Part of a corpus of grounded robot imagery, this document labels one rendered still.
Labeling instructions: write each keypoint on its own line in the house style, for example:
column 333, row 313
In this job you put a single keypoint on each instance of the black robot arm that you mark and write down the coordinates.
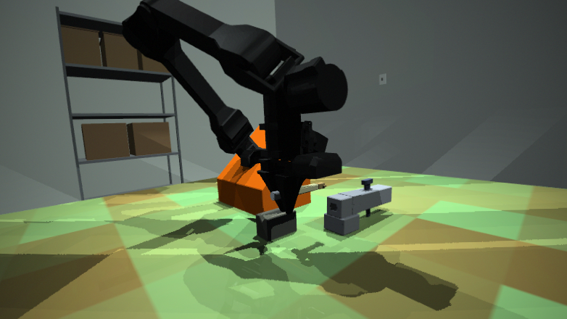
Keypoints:
column 247, row 54

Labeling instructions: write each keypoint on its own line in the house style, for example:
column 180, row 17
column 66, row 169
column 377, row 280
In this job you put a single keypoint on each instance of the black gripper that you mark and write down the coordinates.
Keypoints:
column 283, row 141

